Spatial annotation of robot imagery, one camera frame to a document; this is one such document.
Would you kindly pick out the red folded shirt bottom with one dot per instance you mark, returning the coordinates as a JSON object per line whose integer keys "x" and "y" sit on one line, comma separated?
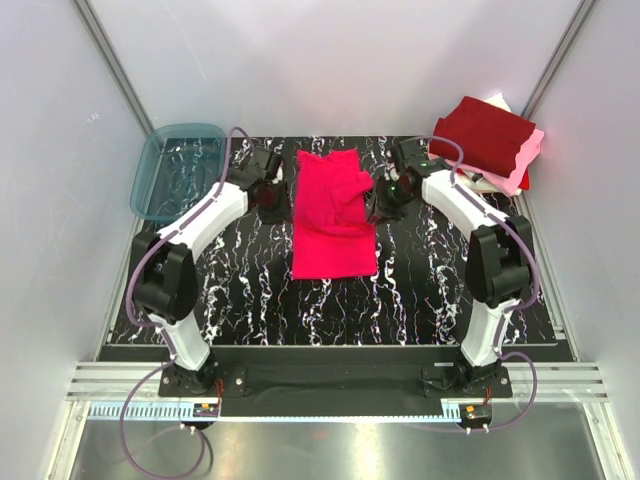
{"x": 525, "y": 181}

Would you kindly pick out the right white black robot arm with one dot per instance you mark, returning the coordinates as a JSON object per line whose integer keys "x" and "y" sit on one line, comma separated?
{"x": 500, "y": 265}

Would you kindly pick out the light pink folded shirt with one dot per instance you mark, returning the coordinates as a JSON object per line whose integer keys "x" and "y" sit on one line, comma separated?
{"x": 529, "y": 151}

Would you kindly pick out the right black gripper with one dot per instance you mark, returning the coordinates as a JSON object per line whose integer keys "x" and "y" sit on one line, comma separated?
{"x": 381, "y": 208}

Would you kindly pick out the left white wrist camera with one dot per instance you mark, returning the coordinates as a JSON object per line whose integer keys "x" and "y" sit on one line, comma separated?
{"x": 265, "y": 164}

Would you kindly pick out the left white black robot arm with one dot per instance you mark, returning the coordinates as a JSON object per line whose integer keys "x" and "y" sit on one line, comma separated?
{"x": 163, "y": 288}

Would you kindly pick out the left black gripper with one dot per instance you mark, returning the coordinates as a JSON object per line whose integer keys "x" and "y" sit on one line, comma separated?
{"x": 284, "y": 213}

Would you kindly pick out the dark red folded shirt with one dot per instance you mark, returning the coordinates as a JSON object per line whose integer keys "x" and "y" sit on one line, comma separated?
{"x": 490, "y": 137}

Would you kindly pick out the bright pink t shirt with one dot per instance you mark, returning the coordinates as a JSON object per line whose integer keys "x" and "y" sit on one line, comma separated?
{"x": 332, "y": 238}

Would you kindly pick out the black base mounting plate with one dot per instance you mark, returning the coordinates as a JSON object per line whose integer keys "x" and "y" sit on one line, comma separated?
{"x": 366, "y": 381}

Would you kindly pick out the translucent blue plastic basin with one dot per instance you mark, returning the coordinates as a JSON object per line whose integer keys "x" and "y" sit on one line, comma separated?
{"x": 177, "y": 167}

